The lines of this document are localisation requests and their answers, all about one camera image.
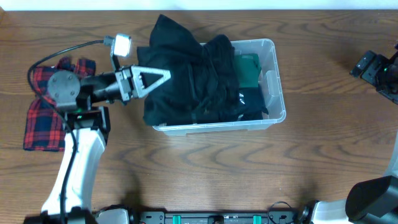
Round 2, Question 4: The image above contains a black garment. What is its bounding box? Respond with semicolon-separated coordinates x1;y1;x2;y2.
137;14;239;126

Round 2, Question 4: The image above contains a red plaid shirt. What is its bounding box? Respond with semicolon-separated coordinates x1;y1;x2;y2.
23;57;96;152

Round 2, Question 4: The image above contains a green cloth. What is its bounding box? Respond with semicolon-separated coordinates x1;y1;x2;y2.
234;54;262;88

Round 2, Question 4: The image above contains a dark navy cloth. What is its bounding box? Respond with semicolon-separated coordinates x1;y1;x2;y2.
238;85;269;121

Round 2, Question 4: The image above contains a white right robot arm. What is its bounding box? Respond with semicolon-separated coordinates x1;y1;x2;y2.
293;50;397;224

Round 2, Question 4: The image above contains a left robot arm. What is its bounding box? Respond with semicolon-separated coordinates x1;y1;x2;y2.
24;65;171;223

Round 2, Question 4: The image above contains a clear plastic storage bin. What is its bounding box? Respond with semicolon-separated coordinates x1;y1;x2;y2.
153;39;287;136

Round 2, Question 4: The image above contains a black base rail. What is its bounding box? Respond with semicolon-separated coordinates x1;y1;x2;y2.
93;210;299;224

